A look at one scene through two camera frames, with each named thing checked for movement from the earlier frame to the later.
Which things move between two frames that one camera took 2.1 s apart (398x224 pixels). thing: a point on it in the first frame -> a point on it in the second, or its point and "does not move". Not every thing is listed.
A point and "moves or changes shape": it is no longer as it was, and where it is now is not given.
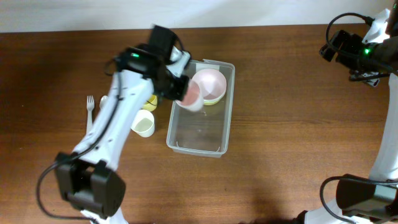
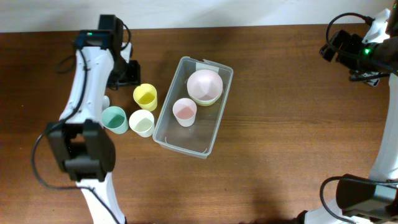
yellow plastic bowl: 212,101 moves or changes shape
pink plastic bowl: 212,83 moves or changes shape
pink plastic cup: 193,98 -> 185,110
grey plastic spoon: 103,102 does not move
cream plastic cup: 143,123 does not move
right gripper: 351,42 does not move
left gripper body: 175,86 -> 125,73
